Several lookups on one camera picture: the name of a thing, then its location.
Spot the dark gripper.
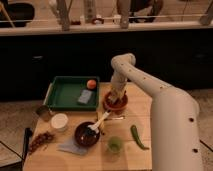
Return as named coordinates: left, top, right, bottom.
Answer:
left=107, top=88, right=126, bottom=104

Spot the orange red bowl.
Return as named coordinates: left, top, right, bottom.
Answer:
left=102, top=92, right=128, bottom=113

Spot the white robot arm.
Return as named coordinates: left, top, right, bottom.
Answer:
left=109, top=53, right=204, bottom=171

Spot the dark maroon bowl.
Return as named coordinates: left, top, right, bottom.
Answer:
left=74, top=122, right=100, bottom=148

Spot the orange fruit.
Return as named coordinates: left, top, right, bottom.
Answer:
left=87, top=79, right=97, bottom=90

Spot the metal fork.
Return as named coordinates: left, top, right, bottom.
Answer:
left=106, top=116, right=125, bottom=120

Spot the blue grey sponge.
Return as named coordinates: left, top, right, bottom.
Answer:
left=78, top=89, right=93, bottom=104

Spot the green chili pepper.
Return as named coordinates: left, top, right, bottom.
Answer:
left=130, top=125, right=149, bottom=150

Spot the white plastic spoon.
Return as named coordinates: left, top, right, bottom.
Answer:
left=87, top=111, right=110, bottom=134

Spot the green translucent cup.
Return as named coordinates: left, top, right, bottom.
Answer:
left=107, top=136, right=123, bottom=154

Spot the green plastic tray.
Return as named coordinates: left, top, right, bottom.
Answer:
left=44, top=76, right=99, bottom=111

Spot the white round container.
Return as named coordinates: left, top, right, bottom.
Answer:
left=50, top=113, right=68, bottom=132

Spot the grey folded cloth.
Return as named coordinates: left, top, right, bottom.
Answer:
left=58, top=137, right=88, bottom=155

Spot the brown dried chili bunch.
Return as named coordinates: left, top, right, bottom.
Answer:
left=28, top=132, right=54, bottom=154

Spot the black table clamp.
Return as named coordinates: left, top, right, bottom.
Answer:
left=22, top=127, right=33, bottom=161

